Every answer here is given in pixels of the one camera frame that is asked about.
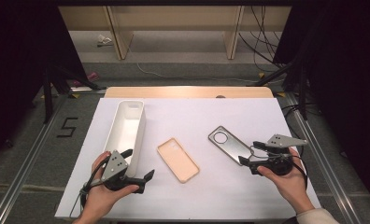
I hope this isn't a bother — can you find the white storage box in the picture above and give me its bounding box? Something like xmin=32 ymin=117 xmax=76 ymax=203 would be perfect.
xmin=103 ymin=99 xmax=147 ymax=178

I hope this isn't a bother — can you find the white table sheet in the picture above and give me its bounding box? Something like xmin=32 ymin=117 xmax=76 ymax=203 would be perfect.
xmin=54 ymin=97 xmax=322 ymax=220

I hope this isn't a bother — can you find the left hand-held gripper cable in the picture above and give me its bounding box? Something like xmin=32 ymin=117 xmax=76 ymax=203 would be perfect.
xmin=68 ymin=154 xmax=112 ymax=219

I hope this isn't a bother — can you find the wooden shelf unit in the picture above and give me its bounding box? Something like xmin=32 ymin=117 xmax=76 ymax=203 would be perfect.
xmin=58 ymin=5 xmax=292 ymax=61

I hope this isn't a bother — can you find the grey phone case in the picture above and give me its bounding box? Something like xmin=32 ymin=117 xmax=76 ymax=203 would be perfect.
xmin=207 ymin=125 xmax=255 ymax=167

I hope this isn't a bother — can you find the beige phone case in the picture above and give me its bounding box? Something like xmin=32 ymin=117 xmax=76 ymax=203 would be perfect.
xmin=156 ymin=137 xmax=201 ymax=184

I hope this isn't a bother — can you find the black metal stand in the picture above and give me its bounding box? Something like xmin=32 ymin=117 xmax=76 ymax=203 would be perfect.
xmin=42 ymin=61 xmax=107 ymax=124
xmin=253 ymin=58 xmax=309 ymax=121

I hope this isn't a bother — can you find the right hand-held gripper cable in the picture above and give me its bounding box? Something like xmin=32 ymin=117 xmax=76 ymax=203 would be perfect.
xmin=249 ymin=145 xmax=309 ymax=191

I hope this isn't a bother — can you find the hand-held gripper cable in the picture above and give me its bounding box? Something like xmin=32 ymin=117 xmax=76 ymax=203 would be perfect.
xmin=68 ymin=154 xmax=112 ymax=219
xmin=249 ymin=145 xmax=309 ymax=191

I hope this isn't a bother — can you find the metal floor rail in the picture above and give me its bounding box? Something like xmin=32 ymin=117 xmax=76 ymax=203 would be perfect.
xmin=285 ymin=92 xmax=363 ymax=224
xmin=0 ymin=92 xmax=69 ymax=224

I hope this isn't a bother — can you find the person's left hand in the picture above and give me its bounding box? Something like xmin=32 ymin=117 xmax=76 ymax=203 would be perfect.
xmin=73 ymin=150 xmax=141 ymax=224

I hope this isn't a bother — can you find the bundle of black cables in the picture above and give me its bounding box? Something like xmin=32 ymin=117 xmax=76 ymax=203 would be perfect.
xmin=237 ymin=5 xmax=288 ymax=73

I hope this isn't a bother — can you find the white floor cable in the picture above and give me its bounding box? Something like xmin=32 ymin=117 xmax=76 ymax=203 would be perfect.
xmin=135 ymin=63 xmax=260 ymax=85

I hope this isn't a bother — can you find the wooden table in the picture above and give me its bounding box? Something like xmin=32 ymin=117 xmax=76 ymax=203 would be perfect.
xmin=104 ymin=86 xmax=275 ymax=100

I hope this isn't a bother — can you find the black floor cable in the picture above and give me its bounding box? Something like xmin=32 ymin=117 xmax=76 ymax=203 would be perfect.
xmin=280 ymin=103 xmax=322 ymax=157

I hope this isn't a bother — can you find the person's right hand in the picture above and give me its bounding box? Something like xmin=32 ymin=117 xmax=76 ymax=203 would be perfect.
xmin=256 ymin=147 xmax=316 ymax=216

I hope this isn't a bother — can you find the crumpled white paper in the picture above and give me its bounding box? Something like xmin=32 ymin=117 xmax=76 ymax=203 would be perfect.
xmin=95 ymin=34 xmax=114 ymax=49

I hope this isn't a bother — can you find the black curtain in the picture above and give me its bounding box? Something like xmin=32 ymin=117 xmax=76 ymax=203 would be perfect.
xmin=0 ymin=0 xmax=88 ymax=164
xmin=272 ymin=0 xmax=370 ymax=214

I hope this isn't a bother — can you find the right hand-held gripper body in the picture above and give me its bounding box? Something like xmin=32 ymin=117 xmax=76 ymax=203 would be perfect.
xmin=249 ymin=133 xmax=308 ymax=176

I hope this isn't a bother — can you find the pink object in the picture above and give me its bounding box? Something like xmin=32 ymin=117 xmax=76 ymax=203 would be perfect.
xmin=73 ymin=71 xmax=100 ymax=89

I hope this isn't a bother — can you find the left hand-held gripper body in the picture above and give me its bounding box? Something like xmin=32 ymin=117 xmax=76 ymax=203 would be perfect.
xmin=100 ymin=149 xmax=146 ymax=194

